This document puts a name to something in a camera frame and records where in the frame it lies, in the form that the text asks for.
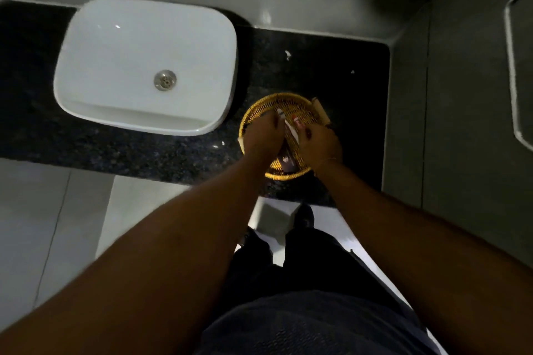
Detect person's left hand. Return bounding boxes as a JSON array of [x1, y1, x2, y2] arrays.
[[243, 110, 286, 160]]

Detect person's right hand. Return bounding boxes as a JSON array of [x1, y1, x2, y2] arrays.
[[293, 118, 343, 170]]

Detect white toothpaste tube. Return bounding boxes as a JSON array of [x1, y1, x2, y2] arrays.
[[276, 108, 300, 145]]

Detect person's left forearm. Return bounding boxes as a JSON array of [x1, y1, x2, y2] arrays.
[[0, 150, 273, 355]]

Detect person's right forearm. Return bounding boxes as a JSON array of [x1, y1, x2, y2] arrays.
[[312, 157, 533, 355]]

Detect round yellow wicker basket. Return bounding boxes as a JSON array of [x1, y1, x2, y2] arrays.
[[238, 93, 330, 181]]

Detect brown cardboard box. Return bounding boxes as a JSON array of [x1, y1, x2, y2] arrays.
[[310, 97, 332, 126]]

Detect dark sachet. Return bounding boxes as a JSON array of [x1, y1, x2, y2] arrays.
[[278, 153, 298, 172]]

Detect person's black shoe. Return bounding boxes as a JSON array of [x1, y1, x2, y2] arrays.
[[292, 203, 315, 231]]

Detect metal basin drain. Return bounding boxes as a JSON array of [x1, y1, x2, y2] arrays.
[[154, 70, 177, 92]]

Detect white ceramic wash basin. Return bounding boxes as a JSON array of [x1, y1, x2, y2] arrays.
[[53, 0, 238, 137]]

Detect person's dark trousers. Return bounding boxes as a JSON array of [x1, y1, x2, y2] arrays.
[[196, 224, 442, 355]]

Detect white framed wall fixture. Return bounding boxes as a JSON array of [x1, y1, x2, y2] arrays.
[[504, 0, 533, 153]]

